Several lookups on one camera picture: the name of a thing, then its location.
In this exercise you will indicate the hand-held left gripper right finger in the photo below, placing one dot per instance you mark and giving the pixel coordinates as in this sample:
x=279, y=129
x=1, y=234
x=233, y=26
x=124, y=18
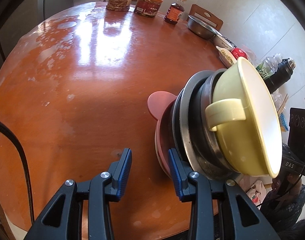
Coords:
x=176, y=177

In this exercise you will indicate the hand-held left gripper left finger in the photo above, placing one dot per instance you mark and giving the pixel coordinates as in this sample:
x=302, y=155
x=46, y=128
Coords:
x=123, y=175

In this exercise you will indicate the round steel pan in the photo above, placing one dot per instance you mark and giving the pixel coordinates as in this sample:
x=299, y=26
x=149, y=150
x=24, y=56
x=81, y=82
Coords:
x=190, y=142

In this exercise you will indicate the deep steel bowl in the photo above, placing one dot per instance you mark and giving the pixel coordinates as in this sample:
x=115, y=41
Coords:
x=217, y=152

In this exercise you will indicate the pink plate with ears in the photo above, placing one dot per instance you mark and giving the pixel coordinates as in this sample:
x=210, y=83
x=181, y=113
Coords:
x=162, y=102

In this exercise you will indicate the shallow steel bowl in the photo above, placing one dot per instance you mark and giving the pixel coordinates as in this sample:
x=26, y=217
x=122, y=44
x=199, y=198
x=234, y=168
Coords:
x=205, y=92

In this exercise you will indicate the blue package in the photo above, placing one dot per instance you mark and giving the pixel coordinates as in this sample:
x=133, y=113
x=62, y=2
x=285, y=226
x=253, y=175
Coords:
x=283, y=123

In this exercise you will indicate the clear plastic bag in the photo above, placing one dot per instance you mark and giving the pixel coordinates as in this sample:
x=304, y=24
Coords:
x=276, y=96

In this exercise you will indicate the black thermos flask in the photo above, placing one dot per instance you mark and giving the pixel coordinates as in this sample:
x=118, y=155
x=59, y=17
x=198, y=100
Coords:
x=280, y=72

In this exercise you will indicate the green label plastic bottle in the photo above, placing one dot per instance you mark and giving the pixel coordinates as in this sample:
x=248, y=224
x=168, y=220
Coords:
x=265, y=68

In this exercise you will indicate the strawberry print bag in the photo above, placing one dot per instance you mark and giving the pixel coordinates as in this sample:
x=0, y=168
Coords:
x=255, y=192

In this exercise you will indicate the red packet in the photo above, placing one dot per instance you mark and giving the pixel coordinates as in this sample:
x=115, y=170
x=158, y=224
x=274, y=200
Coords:
x=238, y=52

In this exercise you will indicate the white oval dish with food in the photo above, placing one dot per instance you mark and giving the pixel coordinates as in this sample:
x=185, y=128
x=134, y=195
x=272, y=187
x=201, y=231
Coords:
x=226, y=56

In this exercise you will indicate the white ceramic bowl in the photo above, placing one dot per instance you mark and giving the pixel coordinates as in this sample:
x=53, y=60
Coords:
x=222, y=42

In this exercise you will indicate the steel basin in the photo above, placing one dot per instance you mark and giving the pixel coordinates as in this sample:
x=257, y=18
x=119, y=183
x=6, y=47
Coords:
x=201, y=27

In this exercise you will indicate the wooden chair back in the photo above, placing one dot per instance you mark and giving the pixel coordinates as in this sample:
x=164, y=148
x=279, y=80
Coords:
x=192, y=11

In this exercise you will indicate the brown syrup bottle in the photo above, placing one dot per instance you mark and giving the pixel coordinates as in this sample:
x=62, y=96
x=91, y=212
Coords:
x=173, y=12

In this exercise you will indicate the red jar with orange lid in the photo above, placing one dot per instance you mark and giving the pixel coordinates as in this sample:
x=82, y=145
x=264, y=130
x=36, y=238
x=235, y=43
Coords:
x=147, y=7

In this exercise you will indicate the grey refrigerator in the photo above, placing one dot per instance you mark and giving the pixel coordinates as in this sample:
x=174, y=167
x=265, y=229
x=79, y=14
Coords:
x=22, y=12

